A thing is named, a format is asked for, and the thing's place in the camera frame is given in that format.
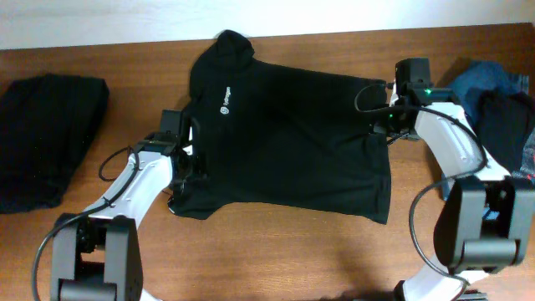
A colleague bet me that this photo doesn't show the dark garment on jeans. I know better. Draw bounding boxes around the dark garment on jeans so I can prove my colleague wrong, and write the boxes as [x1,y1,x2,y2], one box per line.
[476,90,534,172]

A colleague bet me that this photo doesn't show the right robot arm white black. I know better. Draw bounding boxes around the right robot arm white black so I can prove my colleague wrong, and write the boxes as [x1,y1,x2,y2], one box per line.
[369,58,534,301]

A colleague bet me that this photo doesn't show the folded black garment left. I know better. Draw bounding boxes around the folded black garment left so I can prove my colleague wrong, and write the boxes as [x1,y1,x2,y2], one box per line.
[1,74,110,214]

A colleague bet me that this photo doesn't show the blue denim jeans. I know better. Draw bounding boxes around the blue denim jeans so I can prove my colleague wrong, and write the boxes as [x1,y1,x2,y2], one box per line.
[441,59,531,202]

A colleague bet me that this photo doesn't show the black t-shirt with logo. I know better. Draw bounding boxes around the black t-shirt with logo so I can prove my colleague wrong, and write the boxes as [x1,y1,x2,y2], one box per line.
[168,30,391,224]

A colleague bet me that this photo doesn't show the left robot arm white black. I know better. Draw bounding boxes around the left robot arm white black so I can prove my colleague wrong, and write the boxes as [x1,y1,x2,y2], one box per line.
[47,110,193,301]

